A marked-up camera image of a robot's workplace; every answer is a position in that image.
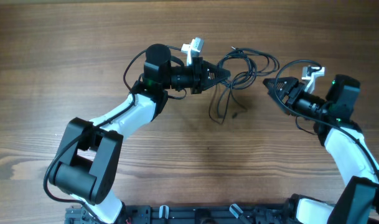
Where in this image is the black cable bundle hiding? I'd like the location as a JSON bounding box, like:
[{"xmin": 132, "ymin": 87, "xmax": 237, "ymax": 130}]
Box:
[{"xmin": 207, "ymin": 46, "xmax": 280, "ymax": 125}]

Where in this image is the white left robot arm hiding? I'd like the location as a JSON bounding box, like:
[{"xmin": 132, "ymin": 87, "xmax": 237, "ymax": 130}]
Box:
[{"xmin": 43, "ymin": 44, "xmax": 230, "ymax": 223}]

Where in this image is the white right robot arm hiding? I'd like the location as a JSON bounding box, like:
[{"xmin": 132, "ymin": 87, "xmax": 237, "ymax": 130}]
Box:
[{"xmin": 263, "ymin": 75, "xmax": 379, "ymax": 223}]

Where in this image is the black right camera cable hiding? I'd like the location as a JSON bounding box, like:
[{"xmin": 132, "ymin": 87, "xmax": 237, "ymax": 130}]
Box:
[{"xmin": 273, "ymin": 59, "xmax": 379, "ymax": 224}]

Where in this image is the black camera cable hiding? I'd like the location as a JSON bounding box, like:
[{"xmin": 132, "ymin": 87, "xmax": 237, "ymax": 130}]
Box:
[
  {"xmin": 273, "ymin": 59, "xmax": 379, "ymax": 224},
  {"xmin": 42, "ymin": 45, "xmax": 182, "ymax": 224}
]

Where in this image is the black left camera cable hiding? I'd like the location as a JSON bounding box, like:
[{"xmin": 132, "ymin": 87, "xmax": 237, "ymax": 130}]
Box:
[{"xmin": 42, "ymin": 45, "xmax": 182, "ymax": 224}]

